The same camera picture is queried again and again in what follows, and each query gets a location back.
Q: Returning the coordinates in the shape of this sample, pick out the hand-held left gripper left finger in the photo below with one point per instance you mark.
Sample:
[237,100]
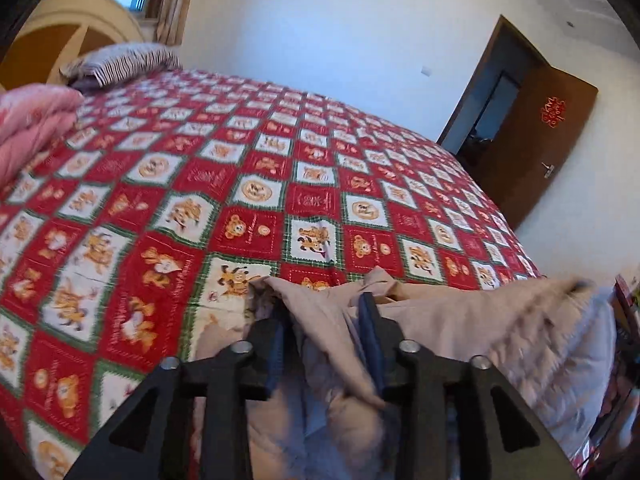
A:
[274,360]

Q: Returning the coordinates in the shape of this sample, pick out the dark wooden door frame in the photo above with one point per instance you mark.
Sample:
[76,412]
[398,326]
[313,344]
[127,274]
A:
[480,95]

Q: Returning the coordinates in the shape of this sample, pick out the red paper door decoration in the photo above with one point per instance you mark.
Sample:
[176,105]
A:
[554,111]

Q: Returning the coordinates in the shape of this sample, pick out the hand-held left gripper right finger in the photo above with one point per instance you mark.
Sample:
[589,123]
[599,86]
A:
[372,347]

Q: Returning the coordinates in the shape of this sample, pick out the striped pillow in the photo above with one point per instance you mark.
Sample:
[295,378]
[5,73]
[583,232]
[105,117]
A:
[122,62]

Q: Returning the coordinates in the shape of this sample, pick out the red printed bear bedspread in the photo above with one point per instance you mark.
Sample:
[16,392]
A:
[250,185]

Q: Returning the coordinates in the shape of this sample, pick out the folded pink floral quilt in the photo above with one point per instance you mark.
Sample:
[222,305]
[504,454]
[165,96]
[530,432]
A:
[30,125]

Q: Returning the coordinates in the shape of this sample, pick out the brown wooden door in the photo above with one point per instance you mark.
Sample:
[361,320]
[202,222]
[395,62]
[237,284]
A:
[540,150]

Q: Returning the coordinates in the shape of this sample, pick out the lilac quilted puffer jacket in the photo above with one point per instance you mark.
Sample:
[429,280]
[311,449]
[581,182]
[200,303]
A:
[450,340]

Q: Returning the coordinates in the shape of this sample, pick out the cream and wood headboard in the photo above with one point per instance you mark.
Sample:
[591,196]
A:
[65,35]

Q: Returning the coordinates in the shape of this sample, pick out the beige patterned curtain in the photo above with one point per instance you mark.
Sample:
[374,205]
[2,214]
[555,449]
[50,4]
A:
[175,0]

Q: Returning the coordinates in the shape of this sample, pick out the wooden nightstand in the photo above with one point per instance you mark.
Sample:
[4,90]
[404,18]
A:
[622,360]

